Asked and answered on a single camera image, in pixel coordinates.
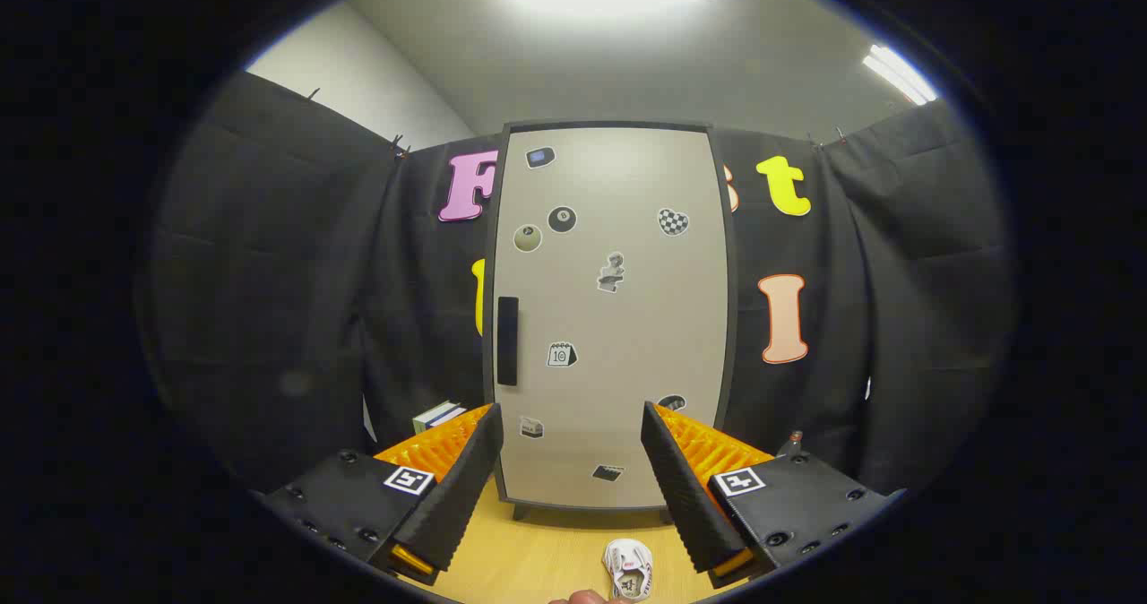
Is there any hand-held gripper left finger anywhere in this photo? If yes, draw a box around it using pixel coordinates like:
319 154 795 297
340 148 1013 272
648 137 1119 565
260 402 505 587

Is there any grey shoe cabinet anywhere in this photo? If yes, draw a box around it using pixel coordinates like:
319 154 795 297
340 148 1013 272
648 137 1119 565
482 120 740 524

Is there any black cabinet door handle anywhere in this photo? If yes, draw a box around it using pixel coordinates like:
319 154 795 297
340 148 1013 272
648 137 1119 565
497 297 520 386

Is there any long ceiling light strip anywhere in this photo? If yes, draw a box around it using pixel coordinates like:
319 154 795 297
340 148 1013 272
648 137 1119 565
862 44 938 106

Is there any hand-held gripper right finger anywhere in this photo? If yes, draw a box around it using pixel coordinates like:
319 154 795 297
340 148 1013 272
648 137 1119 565
640 401 906 589

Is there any green spine book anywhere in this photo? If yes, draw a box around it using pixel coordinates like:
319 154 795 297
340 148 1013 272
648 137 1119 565
413 401 459 435

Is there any white canvas shoe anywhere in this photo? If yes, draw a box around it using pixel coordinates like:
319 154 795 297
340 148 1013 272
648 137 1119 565
603 538 653 601

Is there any black backdrop cloth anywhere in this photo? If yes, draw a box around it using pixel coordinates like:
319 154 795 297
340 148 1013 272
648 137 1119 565
134 71 1018 497

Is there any beige shoe cabinet door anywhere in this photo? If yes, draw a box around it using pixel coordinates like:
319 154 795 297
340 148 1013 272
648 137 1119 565
493 127 731 508

